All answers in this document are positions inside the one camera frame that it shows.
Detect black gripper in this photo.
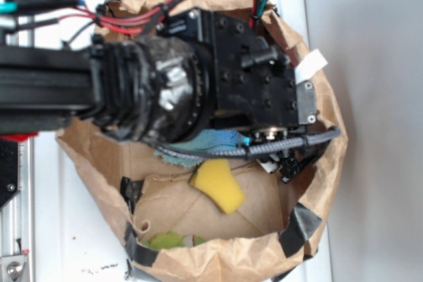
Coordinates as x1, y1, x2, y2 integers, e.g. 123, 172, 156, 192
158, 9, 317, 131

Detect blue cloth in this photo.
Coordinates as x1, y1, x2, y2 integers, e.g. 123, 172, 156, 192
153, 129, 250, 168

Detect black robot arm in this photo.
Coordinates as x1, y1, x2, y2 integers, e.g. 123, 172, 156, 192
1, 9, 317, 143

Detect white paper tag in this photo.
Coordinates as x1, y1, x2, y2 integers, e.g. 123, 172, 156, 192
294, 49, 328, 85

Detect yellow sponge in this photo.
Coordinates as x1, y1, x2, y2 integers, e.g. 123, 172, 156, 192
189, 159, 246, 215

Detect brown paper bag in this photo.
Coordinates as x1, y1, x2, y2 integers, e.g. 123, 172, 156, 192
54, 0, 349, 282

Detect white green round toy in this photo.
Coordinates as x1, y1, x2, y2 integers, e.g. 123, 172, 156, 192
182, 234, 207, 248

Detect lime green plush toy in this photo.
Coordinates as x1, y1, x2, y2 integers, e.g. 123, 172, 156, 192
141, 231, 184, 250

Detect grey braided cable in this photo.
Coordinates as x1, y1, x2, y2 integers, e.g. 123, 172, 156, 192
145, 125, 342, 160

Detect red and black wire bundle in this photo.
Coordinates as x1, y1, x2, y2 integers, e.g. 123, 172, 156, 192
0, 0, 284, 45

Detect black mounting bracket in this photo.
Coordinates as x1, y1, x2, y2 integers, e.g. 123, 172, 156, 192
0, 139, 19, 209

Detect aluminium frame rail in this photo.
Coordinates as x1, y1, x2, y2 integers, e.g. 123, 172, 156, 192
0, 0, 36, 282

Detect silver corner bracket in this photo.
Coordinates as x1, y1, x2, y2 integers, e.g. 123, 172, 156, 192
1, 255, 28, 282

